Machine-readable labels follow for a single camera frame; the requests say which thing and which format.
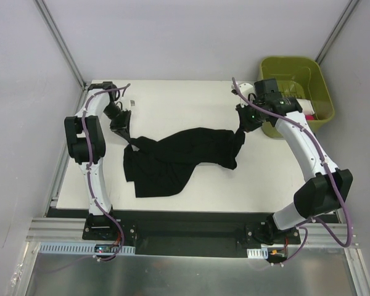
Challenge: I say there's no black t shirt blue logo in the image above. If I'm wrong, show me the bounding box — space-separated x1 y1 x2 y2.
123 128 245 198

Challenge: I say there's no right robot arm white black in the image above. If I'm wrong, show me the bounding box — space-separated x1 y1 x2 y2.
232 78 353 247

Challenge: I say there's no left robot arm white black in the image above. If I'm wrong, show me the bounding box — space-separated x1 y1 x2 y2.
64 81 131 216

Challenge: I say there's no white rolled t shirt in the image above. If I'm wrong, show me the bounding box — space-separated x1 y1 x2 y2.
297 99 315 115

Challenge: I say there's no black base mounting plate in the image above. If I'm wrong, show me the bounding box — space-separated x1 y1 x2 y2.
86 210 296 258

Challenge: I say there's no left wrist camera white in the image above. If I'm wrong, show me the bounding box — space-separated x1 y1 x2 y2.
122 99 136 110

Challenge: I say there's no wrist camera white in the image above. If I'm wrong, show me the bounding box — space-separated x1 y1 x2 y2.
122 99 136 110
231 82 255 98

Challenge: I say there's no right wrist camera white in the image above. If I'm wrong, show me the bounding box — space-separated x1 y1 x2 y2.
231 82 255 98

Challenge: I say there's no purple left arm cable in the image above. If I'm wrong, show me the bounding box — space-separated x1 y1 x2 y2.
44 82 133 274

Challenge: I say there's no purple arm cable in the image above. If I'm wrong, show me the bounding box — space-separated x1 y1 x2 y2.
231 76 355 269
44 82 133 274

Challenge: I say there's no right white cable duct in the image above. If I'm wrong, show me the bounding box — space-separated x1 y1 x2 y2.
247 247 268 260

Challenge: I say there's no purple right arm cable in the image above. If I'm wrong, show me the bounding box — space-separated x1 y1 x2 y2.
231 76 355 269

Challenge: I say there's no aluminium frame rail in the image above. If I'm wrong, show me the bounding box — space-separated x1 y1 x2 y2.
26 215 360 249

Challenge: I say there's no white slotted cable duct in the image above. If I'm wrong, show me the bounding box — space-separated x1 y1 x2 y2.
39 242 136 256

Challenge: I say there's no left vertical aluminium post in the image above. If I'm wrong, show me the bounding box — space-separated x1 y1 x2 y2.
33 0 86 89

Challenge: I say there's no vertical aluminium post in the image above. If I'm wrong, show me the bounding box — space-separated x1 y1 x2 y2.
33 0 86 89
315 0 361 65

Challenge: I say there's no right vertical aluminium post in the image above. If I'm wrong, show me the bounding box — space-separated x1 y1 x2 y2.
315 0 361 65

